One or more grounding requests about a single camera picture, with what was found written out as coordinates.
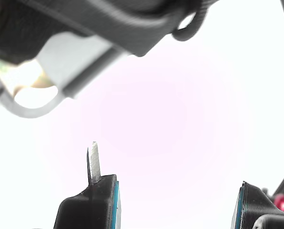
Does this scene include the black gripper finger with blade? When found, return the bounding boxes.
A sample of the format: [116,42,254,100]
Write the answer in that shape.
[52,140,122,229]

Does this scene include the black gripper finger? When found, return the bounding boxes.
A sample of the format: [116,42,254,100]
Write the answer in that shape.
[230,180,284,229]

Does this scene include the wide black textured gripper finger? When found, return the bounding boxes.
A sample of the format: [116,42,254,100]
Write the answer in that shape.
[0,0,211,65]

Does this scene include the white adhesive tape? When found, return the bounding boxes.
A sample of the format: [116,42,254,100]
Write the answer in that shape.
[0,57,60,113]

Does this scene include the red knob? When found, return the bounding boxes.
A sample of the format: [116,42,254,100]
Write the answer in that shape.
[273,193,284,212]

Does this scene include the grey fixture plate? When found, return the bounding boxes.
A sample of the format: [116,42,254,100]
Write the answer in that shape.
[0,31,131,119]

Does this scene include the black cable ring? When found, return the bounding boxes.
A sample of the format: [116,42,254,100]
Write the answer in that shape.
[172,10,206,42]

